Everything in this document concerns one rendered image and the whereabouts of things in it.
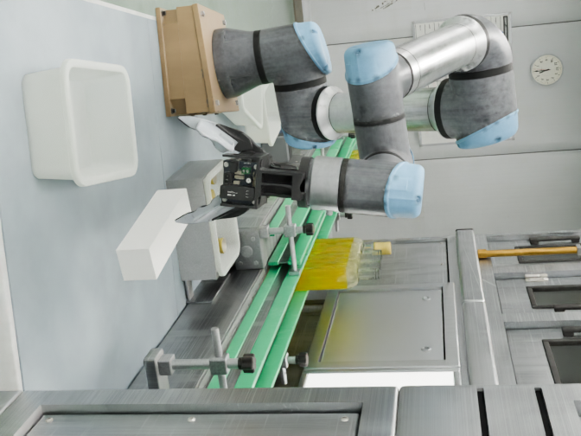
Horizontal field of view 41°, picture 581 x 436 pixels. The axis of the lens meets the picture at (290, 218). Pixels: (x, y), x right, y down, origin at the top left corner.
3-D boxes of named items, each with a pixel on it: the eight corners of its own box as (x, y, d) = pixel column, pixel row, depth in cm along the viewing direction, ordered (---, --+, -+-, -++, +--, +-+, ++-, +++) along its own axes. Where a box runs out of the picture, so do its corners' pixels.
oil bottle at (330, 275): (272, 292, 192) (359, 289, 188) (270, 271, 191) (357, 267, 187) (277, 284, 198) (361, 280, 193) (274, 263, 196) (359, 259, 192)
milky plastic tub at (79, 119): (3, 62, 104) (63, 56, 103) (78, 70, 126) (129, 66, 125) (19, 192, 107) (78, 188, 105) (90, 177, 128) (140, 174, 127)
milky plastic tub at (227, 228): (183, 282, 165) (222, 280, 164) (167, 179, 159) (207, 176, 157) (205, 253, 182) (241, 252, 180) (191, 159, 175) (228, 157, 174)
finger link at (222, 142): (180, 102, 106) (232, 146, 106) (194, 101, 112) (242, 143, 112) (167, 120, 107) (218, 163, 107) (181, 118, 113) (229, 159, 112)
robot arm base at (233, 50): (207, 24, 163) (253, 16, 161) (225, 34, 178) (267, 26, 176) (219, 97, 164) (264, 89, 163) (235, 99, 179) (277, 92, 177)
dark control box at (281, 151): (262, 163, 246) (288, 162, 244) (258, 138, 244) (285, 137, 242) (267, 157, 254) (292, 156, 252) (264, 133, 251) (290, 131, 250)
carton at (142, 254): (115, 250, 134) (149, 248, 132) (157, 189, 155) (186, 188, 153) (124, 280, 136) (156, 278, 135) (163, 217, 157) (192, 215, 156)
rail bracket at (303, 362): (245, 388, 164) (309, 387, 162) (241, 359, 162) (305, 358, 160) (250, 379, 168) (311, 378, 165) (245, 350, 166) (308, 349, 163)
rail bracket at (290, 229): (264, 277, 183) (317, 275, 180) (256, 208, 178) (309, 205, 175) (267, 272, 185) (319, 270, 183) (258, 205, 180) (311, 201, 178)
